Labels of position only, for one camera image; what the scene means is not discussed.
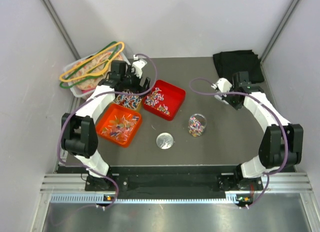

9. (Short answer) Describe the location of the aluminium frame rail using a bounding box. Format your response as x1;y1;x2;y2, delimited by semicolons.
40;172;313;193

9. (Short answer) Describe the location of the clear glass jar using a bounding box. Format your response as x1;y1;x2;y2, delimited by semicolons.
188;113;207;137

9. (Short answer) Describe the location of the orange candy tray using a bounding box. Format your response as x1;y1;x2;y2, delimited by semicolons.
95;103;143;148

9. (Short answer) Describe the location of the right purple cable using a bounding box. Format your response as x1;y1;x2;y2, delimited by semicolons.
188;77;290;209

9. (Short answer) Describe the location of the silver round jar lid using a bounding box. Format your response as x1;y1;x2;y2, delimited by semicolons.
156;132;174;149

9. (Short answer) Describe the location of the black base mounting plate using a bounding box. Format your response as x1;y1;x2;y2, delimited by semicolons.
84;166;265;192

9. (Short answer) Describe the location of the yellow clothes hanger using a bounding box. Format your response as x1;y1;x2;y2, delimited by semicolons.
59;42;125;83

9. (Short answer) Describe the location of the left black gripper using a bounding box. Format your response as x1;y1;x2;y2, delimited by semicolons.
120;66;151;98

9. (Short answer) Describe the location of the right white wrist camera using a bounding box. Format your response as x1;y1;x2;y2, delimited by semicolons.
211;78;233;104

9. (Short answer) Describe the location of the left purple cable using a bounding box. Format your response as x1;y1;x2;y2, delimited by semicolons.
57;53;158;209

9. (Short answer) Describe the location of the green clothes hanger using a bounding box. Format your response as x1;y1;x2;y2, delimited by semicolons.
59;41;125;91

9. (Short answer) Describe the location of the purple cable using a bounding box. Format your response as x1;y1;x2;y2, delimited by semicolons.
188;77;290;209
57;53;158;209

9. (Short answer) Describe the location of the white plastic basket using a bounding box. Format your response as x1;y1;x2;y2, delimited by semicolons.
63;52;130;100

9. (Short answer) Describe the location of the red candy tray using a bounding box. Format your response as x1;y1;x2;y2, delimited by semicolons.
142;80;186;121

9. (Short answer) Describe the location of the pile of wrapped candies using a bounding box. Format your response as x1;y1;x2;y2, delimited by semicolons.
144;87;170;115

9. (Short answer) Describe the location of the black folded cloth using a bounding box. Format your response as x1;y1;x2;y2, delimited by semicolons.
212;50;265;84

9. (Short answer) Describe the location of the gold tin candy box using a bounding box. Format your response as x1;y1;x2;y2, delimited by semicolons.
113;90;142;112

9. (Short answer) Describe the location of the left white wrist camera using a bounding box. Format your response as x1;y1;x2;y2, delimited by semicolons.
131;55;147;79

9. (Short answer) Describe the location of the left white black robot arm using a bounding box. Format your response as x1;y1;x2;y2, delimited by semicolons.
58;59;151;190

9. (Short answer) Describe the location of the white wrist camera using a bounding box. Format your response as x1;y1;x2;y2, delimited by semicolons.
211;78;233;104
131;55;147;79

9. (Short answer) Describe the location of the floral patterned cloth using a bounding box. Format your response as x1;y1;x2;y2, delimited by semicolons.
60;51;114;93

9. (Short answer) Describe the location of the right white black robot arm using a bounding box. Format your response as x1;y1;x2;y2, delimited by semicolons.
216;72;304;190

